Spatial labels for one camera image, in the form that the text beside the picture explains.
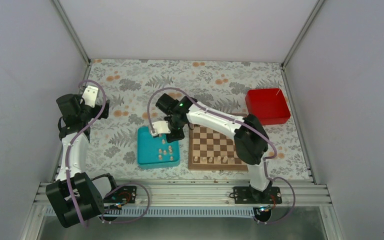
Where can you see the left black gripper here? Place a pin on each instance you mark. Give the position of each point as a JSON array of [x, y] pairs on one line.
[[105, 115]]

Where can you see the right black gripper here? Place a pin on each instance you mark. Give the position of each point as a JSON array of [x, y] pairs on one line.
[[178, 136]]

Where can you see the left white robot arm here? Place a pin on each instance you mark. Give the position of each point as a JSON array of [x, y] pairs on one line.
[[73, 195]]

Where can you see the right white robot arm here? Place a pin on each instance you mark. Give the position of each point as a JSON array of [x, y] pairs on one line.
[[250, 138]]

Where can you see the wooden chess board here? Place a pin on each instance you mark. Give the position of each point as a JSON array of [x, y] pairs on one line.
[[206, 142]]

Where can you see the floral patterned table mat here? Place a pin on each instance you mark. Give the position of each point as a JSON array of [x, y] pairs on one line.
[[133, 87]]

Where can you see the teal plastic tray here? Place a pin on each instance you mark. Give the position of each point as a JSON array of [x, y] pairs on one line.
[[148, 151]]

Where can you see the red plastic box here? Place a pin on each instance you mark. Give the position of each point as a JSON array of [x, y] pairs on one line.
[[269, 105]]

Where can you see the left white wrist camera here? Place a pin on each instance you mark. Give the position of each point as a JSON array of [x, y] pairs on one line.
[[90, 95]]

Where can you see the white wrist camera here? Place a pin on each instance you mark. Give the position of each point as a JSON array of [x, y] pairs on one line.
[[90, 95], [159, 128]]

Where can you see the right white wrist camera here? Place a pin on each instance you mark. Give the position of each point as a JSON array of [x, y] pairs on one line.
[[159, 128]]

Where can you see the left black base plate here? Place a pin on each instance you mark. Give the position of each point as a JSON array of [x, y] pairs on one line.
[[122, 196]]

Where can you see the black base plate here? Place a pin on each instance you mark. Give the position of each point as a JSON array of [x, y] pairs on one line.
[[122, 196], [243, 195]]

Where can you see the left aluminium frame post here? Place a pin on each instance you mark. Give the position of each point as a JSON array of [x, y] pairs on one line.
[[71, 30]]

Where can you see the aluminium frame post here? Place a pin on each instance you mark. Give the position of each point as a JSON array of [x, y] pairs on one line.
[[302, 33], [71, 30]]

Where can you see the aluminium front rail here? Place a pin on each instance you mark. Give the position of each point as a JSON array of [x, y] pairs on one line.
[[209, 199]]

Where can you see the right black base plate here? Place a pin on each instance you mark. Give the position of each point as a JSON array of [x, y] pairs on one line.
[[243, 195]]

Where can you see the right aluminium frame post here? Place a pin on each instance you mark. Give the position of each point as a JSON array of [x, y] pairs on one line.
[[302, 33]]

